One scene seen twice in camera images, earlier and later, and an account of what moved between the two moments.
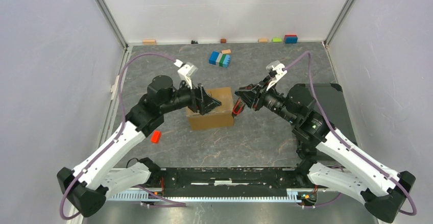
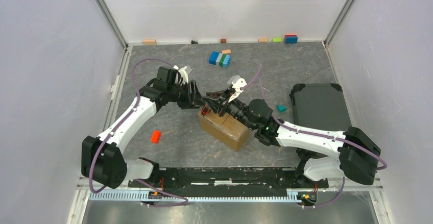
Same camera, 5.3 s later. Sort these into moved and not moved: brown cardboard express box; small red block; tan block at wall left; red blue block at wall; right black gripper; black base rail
Moved: right black gripper; brown cardboard express box
Not moved: tan block at wall left; black base rail; red blue block at wall; small red block
